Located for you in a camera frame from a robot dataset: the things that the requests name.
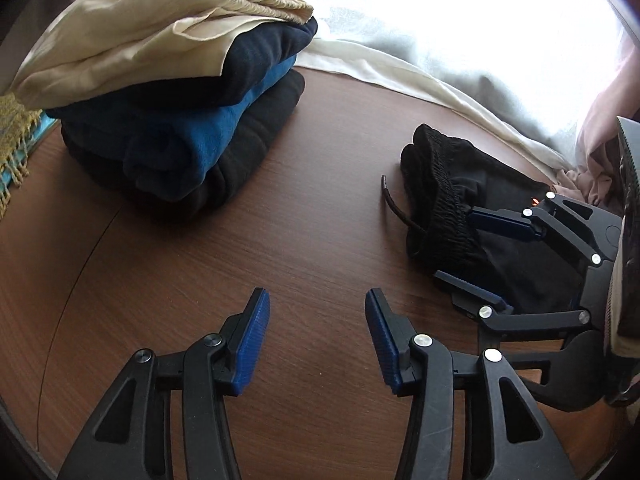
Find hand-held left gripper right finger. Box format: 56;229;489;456
364;287;576;480

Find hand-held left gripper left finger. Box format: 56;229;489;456
57;287;271;480

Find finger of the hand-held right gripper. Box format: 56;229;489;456
469;191;625;267
434;269;595;391

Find black pants with orange print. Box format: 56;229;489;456
381;122;608;318

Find folded black fleece pants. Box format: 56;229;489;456
62;69;306;211

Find folded blue pants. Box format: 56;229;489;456
60;55;298;196

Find folded navy pants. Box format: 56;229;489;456
45;16;319;111

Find folded cream pants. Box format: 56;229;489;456
7;0;315;111

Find grey-brown drape curtain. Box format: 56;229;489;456
552;45;640;211

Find white sheer curtain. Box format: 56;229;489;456
292;0;631;171

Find teal mat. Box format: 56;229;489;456
0;112;51;196

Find yellow fringed woven cloth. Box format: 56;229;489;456
0;91;45;218

